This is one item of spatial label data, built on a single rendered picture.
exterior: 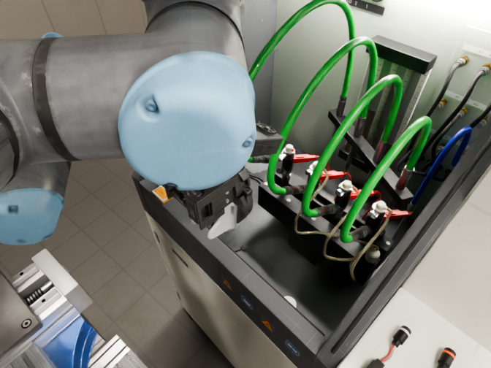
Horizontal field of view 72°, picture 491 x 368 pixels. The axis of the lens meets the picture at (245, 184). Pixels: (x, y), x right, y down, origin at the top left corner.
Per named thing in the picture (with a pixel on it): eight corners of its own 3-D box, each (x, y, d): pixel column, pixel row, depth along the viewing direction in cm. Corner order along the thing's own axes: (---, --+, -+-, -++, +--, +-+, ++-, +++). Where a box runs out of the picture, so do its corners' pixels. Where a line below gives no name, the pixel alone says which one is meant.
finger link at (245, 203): (221, 211, 48) (216, 169, 42) (230, 204, 49) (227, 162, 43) (243, 231, 46) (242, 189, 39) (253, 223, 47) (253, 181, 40)
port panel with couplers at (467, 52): (403, 153, 86) (459, 30, 63) (410, 147, 87) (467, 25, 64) (454, 179, 79) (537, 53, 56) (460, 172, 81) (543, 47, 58)
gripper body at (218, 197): (166, 200, 44) (145, 126, 35) (216, 167, 48) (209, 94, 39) (203, 235, 40) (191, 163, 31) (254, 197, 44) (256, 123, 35)
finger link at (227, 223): (202, 247, 50) (195, 209, 43) (231, 225, 52) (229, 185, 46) (216, 261, 48) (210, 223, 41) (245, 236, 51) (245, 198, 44)
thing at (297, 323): (150, 216, 105) (138, 182, 93) (162, 209, 107) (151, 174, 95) (305, 376, 75) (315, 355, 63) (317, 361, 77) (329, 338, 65)
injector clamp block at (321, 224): (256, 219, 99) (258, 184, 88) (280, 201, 104) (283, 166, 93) (355, 299, 83) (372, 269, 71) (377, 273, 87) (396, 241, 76)
